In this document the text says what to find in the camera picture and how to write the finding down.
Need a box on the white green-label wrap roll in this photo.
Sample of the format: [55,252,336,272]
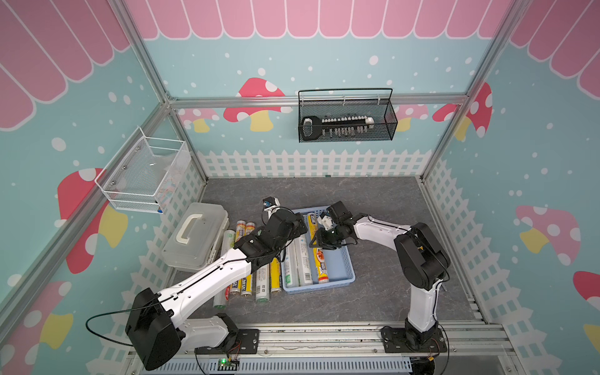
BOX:
[295,235,313,286]

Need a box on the white green wrap roll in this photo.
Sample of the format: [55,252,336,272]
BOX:
[256,265,270,303]

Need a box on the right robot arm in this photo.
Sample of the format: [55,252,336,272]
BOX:
[309,202,451,350]

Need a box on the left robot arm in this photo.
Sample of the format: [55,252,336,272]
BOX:
[125,208,308,370]

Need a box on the blue plastic basket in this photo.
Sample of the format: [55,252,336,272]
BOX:
[281,233,356,294]

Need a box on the yellow wrap roll by basket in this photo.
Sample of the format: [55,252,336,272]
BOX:
[270,258,282,293]

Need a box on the translucent plastic storage box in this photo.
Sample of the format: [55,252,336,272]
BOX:
[162,202,229,273]

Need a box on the black socket bit holder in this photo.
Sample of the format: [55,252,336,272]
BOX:
[298,116,375,142]

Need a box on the green circuit board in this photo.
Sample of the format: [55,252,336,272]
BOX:
[217,359,240,371]

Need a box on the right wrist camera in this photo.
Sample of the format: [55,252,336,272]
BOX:
[317,211,334,231]

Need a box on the black wire wall basket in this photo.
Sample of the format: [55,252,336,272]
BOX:
[298,88,398,143]

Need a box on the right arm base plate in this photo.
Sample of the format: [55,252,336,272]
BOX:
[380,326,448,356]

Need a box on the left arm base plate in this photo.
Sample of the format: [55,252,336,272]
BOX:
[194,329,260,356]

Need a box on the white wire wall basket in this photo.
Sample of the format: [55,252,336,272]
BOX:
[95,128,192,214]

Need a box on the grey cable duct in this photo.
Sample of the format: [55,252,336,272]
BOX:
[141,356,413,374]

